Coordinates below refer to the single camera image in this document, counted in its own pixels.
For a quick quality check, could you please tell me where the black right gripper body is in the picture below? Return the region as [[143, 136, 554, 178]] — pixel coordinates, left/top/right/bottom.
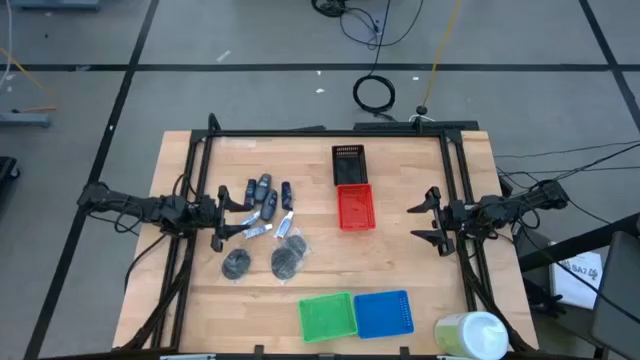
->
[[441, 199, 476, 237]]

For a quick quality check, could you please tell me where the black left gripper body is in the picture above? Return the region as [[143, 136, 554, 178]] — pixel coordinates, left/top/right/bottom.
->
[[188, 194, 222, 239]]

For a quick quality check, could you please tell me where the dark grey travel bottle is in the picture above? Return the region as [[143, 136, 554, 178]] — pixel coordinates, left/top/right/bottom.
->
[[255, 173, 274, 203], [259, 189, 279, 223]]

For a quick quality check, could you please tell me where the black pad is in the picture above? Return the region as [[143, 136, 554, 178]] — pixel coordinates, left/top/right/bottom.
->
[[279, 227, 314, 261], [220, 246, 254, 282], [269, 244, 304, 286]]

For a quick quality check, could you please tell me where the red plastic basket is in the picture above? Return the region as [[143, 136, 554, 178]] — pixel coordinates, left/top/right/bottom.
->
[[336, 183, 377, 232]]

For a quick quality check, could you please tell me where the black bar behind table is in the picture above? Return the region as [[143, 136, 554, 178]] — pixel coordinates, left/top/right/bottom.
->
[[352, 120, 480, 133]]

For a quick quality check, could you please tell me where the black plastic basket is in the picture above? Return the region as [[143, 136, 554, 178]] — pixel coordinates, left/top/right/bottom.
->
[[331, 144, 369, 187]]

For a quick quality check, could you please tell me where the blue plastic basket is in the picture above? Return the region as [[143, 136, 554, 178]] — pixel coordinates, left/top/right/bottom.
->
[[353, 289, 416, 340]]

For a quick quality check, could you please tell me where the green canister with white lid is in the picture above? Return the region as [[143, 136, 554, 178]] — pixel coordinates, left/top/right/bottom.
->
[[433, 310, 510, 360]]

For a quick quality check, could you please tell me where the black caster foot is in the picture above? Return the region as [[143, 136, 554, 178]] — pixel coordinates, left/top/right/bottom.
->
[[529, 292, 569, 320]]

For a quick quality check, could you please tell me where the black metal beam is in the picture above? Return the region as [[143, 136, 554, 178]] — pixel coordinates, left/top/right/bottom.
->
[[517, 212, 640, 274]]

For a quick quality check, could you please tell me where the green plastic basket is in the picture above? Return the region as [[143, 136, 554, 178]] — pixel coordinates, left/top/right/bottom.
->
[[297, 291, 359, 344]]

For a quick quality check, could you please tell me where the white printed cardboard box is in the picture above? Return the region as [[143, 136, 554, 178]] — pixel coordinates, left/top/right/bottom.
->
[[548, 242, 605, 310]]

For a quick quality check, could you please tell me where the dark grey desk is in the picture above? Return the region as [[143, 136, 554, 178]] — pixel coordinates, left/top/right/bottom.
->
[[589, 229, 640, 359]]

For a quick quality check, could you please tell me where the black floor object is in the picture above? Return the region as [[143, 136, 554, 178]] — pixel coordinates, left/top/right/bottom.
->
[[0, 156, 21, 182]]

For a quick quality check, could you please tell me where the grey metal base bar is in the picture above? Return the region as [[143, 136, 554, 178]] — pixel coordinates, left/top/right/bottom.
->
[[0, 112, 53, 129]]

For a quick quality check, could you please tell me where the grey floor platform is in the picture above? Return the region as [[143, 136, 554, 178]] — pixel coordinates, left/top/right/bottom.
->
[[9, 0, 101, 12]]

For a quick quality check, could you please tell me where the thin black floor cable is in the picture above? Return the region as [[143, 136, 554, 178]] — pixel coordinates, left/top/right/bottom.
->
[[494, 141, 640, 160]]

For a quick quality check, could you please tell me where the coiled black floor cable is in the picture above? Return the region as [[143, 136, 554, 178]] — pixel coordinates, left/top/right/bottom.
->
[[352, 73, 397, 115]]

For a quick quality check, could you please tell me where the yellow cable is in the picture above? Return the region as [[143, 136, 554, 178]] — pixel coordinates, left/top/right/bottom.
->
[[422, 0, 464, 109]]

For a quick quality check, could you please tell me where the thick black floor cable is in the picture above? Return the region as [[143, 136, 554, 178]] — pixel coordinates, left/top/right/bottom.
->
[[499, 143, 640, 184]]

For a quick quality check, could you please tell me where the orange floor cable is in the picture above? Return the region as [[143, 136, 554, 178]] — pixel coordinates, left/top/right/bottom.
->
[[0, 47, 59, 114]]

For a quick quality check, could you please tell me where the black tangled floor cable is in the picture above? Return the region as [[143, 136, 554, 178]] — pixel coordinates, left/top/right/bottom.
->
[[310, 0, 425, 51]]

